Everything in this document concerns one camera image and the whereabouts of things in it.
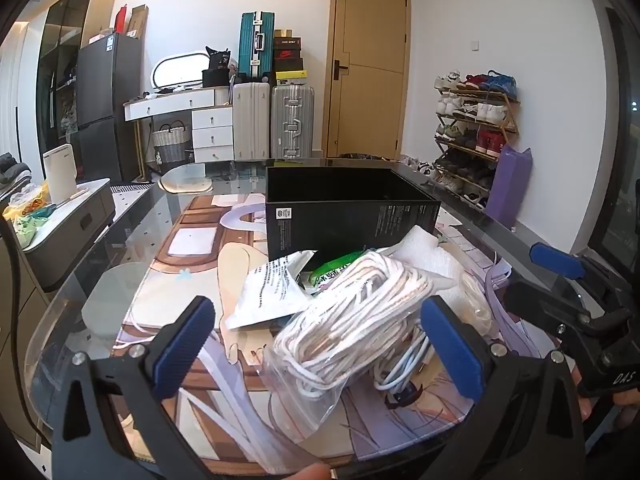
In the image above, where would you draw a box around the pile of colourful packets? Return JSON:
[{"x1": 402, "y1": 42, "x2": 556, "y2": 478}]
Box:
[{"x1": 2, "y1": 182, "x2": 56, "y2": 251}]

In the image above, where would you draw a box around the person's left hand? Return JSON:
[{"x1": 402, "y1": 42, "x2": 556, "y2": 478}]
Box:
[{"x1": 277, "y1": 462, "x2": 333, "y2": 480}]

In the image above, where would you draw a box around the brown cardboard box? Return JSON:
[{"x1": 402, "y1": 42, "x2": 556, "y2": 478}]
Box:
[{"x1": 129, "y1": 5, "x2": 150, "y2": 40}]

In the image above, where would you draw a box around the group of shoes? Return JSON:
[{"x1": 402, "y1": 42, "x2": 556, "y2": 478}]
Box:
[{"x1": 400, "y1": 70, "x2": 518, "y2": 208}]

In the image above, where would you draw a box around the white foam sheet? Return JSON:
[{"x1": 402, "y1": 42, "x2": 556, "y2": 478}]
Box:
[{"x1": 382, "y1": 225, "x2": 463, "y2": 306}]

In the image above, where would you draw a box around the wooden door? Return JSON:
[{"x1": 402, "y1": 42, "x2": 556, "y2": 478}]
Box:
[{"x1": 324, "y1": 0, "x2": 412, "y2": 158}]

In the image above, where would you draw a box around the white printed plastic bag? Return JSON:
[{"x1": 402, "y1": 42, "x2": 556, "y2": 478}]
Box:
[{"x1": 226, "y1": 250, "x2": 318, "y2": 331}]

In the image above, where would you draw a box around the white suitcase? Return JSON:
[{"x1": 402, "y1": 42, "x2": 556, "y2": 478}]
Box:
[{"x1": 231, "y1": 81, "x2": 272, "y2": 161}]

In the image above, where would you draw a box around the person's right hand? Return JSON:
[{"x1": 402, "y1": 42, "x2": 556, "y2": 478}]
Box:
[{"x1": 612, "y1": 387, "x2": 640, "y2": 413}]

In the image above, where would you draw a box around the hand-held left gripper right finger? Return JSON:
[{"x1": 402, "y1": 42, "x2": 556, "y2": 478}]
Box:
[{"x1": 420, "y1": 296, "x2": 586, "y2": 480}]

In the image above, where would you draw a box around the teal suitcase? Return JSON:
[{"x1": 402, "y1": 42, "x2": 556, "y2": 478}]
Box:
[{"x1": 237, "y1": 11, "x2": 277, "y2": 83}]

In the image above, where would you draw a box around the tall dark cabinet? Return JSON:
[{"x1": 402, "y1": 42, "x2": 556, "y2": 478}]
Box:
[{"x1": 35, "y1": 0, "x2": 118, "y2": 141}]

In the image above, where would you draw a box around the silver suitcase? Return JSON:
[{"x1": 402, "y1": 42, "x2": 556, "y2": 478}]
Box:
[{"x1": 270, "y1": 85, "x2": 316, "y2": 159}]

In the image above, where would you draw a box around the white appliance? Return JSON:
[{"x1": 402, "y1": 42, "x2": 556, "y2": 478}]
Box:
[{"x1": 42, "y1": 144, "x2": 78, "y2": 206}]

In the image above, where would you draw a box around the wicker basket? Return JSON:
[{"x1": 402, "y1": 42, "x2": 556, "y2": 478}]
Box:
[{"x1": 151, "y1": 120, "x2": 193, "y2": 163}]

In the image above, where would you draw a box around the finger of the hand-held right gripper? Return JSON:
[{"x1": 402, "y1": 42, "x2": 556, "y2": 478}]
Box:
[
  {"x1": 530, "y1": 242, "x2": 626, "y2": 301},
  {"x1": 504, "y1": 280, "x2": 593, "y2": 341}
]

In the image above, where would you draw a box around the white dressing table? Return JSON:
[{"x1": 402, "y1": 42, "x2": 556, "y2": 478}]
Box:
[{"x1": 123, "y1": 86, "x2": 235, "y2": 163}]

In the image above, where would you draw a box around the wooden shoe rack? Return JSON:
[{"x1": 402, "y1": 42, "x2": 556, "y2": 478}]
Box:
[{"x1": 434, "y1": 72, "x2": 521, "y2": 208}]

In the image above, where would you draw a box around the grey side cabinet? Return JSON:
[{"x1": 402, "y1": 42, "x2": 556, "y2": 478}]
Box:
[{"x1": 17, "y1": 177, "x2": 117, "y2": 293}]

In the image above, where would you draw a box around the purple bag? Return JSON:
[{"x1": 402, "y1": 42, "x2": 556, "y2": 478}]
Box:
[{"x1": 485, "y1": 144, "x2": 532, "y2": 231}]

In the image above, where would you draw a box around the clear bag of white cord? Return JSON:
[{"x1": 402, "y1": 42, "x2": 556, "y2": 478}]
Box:
[{"x1": 260, "y1": 250, "x2": 441, "y2": 443}]

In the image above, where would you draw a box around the black bag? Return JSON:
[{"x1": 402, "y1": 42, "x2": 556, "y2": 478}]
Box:
[{"x1": 202, "y1": 67, "x2": 232, "y2": 88}]

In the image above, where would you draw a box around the dark grey refrigerator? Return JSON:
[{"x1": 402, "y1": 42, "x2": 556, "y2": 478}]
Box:
[{"x1": 70, "y1": 32, "x2": 143, "y2": 183}]

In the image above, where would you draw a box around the black cardboard box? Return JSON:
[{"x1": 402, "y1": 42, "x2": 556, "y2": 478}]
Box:
[{"x1": 265, "y1": 166, "x2": 442, "y2": 263}]

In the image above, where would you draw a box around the green snack packet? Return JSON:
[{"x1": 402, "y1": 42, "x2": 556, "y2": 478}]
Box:
[{"x1": 300, "y1": 251, "x2": 371, "y2": 291}]

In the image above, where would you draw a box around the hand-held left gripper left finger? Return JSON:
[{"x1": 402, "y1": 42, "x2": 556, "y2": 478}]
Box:
[{"x1": 50, "y1": 296, "x2": 236, "y2": 480}]

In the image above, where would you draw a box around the printed desk mat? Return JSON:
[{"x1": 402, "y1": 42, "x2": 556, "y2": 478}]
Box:
[{"x1": 112, "y1": 192, "x2": 513, "y2": 461}]

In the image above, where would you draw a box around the oval mirror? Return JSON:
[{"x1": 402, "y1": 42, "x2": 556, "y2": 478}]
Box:
[{"x1": 151, "y1": 49, "x2": 217, "y2": 93}]

